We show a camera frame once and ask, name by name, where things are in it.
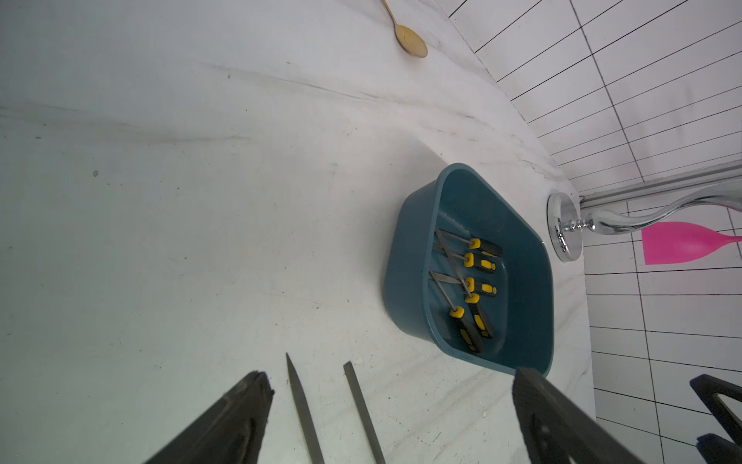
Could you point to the gold spoon dark handle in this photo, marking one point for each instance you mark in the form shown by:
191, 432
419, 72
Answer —
407, 38

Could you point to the chrome glass holder stand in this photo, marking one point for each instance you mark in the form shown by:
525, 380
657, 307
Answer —
566, 225

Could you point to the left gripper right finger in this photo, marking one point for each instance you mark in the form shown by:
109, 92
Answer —
556, 430

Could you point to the crossing yellow file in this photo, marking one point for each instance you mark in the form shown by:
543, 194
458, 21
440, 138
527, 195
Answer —
468, 260

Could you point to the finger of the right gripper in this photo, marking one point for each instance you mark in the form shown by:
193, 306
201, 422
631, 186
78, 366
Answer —
717, 450
710, 390

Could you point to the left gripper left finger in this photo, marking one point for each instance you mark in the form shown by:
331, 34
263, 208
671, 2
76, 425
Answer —
230, 431

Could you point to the teal plastic storage box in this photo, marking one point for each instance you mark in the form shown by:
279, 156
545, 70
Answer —
522, 313

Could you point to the pink plastic wine glass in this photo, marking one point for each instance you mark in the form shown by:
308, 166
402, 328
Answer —
667, 243

